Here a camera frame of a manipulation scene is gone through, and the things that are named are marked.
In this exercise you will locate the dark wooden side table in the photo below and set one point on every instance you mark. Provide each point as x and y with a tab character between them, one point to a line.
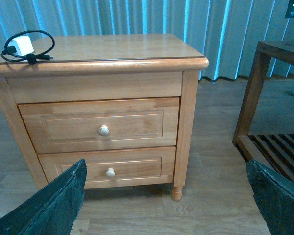
265	127

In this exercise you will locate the white charger with black cable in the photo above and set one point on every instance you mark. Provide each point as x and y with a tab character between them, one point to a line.
19	48

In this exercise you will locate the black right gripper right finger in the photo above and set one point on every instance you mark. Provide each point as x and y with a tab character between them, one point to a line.
274	196

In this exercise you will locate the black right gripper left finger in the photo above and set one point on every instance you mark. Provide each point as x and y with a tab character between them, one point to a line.
53	209

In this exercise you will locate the pale green pleated curtain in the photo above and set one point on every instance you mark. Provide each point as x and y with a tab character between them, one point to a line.
225	31

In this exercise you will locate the light wooden nightstand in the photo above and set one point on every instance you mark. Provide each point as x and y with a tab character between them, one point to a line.
102	68

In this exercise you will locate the wooden drawer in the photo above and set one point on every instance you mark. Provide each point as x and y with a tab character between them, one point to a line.
101	125
116	168

